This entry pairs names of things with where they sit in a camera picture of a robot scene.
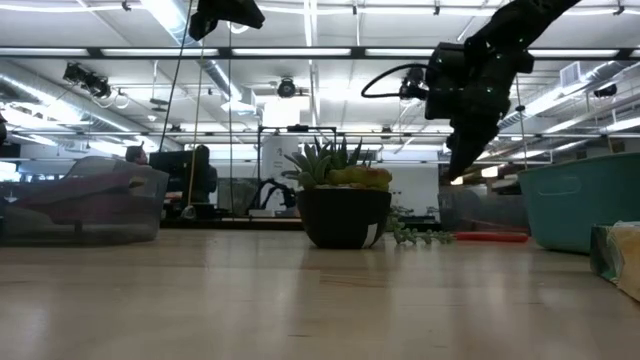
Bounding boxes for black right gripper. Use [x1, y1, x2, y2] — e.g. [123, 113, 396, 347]
[424, 42, 535, 182]

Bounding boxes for pink marker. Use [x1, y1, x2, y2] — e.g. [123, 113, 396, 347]
[469, 218, 527, 233]

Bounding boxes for red handled scissors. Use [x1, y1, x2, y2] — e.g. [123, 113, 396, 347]
[452, 230, 530, 244]

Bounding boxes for teal plastic bin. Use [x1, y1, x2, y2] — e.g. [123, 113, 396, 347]
[517, 152, 640, 255]

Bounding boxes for yellow green crayon box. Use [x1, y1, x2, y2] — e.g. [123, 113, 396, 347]
[589, 220, 640, 304]

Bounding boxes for small grey plastic bin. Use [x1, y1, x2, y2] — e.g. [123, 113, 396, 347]
[438, 185, 530, 234]

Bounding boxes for black overhead rig bar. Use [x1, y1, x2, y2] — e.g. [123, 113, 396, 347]
[0, 46, 640, 62]

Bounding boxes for white ceiling vent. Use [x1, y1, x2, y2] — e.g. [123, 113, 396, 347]
[559, 60, 582, 89]

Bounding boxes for succulent plant in black pot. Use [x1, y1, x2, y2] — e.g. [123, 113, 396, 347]
[280, 135, 456, 250]

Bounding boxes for person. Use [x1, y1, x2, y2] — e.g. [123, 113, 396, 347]
[124, 141, 150, 167]
[191, 144, 219, 204]

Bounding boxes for black monitor screen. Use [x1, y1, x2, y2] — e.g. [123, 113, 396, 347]
[148, 149, 210, 194]

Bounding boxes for white cylindrical tank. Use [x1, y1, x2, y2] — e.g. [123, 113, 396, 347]
[260, 134, 300, 184]

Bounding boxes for wide grey plastic bin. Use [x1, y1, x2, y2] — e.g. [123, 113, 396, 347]
[0, 155, 170, 246]

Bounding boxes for black hanging cord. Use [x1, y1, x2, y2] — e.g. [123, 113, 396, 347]
[158, 0, 194, 153]

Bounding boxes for thin hanging cord with knob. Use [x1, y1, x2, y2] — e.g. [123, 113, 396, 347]
[514, 74, 527, 157]

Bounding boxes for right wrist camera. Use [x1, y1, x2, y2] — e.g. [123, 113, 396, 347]
[424, 42, 470, 121]

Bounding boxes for yellow hanging cord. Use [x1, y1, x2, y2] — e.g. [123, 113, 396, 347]
[180, 37, 207, 221]

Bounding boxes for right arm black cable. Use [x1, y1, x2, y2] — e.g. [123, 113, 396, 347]
[360, 63, 432, 100]

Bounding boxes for black metal stand frame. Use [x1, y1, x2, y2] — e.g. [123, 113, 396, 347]
[257, 124, 339, 191]

